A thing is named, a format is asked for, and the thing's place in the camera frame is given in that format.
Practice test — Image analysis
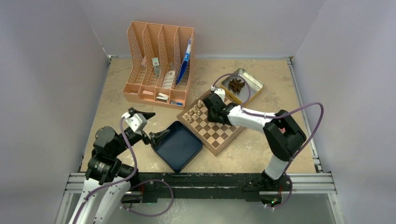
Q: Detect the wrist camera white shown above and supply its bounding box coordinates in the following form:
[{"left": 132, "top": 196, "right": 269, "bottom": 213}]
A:
[
  {"left": 122, "top": 112, "right": 147, "bottom": 135},
  {"left": 211, "top": 86, "right": 226, "bottom": 102}
]

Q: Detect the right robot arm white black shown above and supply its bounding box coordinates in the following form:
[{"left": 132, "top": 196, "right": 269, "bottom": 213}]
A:
[{"left": 202, "top": 91, "right": 307, "bottom": 190}]

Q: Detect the pile of dark chess pieces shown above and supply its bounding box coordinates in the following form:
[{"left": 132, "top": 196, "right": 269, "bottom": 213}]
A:
[{"left": 228, "top": 78, "right": 246, "bottom": 94}]

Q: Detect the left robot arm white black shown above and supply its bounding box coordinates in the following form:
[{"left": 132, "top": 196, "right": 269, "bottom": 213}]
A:
[{"left": 69, "top": 107, "right": 169, "bottom": 224}]

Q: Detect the white labelled tube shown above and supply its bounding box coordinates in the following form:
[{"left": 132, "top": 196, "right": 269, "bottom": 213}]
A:
[{"left": 162, "top": 70, "right": 175, "bottom": 89}]

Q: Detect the blue folder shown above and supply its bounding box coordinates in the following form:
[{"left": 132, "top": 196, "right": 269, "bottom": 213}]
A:
[{"left": 176, "top": 38, "right": 191, "bottom": 85}]

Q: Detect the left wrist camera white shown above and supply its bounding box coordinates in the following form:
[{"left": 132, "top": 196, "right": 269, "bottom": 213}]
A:
[{"left": 122, "top": 112, "right": 147, "bottom": 135}]

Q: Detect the pink eraser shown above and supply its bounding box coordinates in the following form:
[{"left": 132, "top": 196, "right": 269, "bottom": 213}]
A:
[{"left": 142, "top": 90, "right": 154, "bottom": 96}]

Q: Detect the pink plastic desk organizer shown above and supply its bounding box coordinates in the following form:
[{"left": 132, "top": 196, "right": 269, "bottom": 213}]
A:
[{"left": 122, "top": 21, "right": 195, "bottom": 110}]

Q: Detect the wooden chess board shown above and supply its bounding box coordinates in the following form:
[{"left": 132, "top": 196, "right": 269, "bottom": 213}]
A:
[{"left": 177, "top": 91, "right": 245, "bottom": 156}]

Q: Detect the white stapler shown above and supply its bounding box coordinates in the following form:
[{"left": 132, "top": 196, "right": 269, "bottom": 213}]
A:
[{"left": 156, "top": 93, "right": 169, "bottom": 103}]

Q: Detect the green white small box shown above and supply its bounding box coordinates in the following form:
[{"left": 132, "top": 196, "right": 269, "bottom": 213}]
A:
[{"left": 152, "top": 57, "right": 161, "bottom": 79}]

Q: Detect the yellow metal tin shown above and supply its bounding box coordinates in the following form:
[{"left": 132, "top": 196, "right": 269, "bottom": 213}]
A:
[{"left": 220, "top": 68, "right": 264, "bottom": 106}]

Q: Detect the dark blue tray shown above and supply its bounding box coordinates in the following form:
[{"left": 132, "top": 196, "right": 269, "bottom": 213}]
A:
[{"left": 152, "top": 121, "right": 203, "bottom": 173}]

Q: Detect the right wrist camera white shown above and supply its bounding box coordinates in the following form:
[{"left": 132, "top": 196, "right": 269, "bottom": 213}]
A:
[{"left": 211, "top": 86, "right": 226, "bottom": 102}]

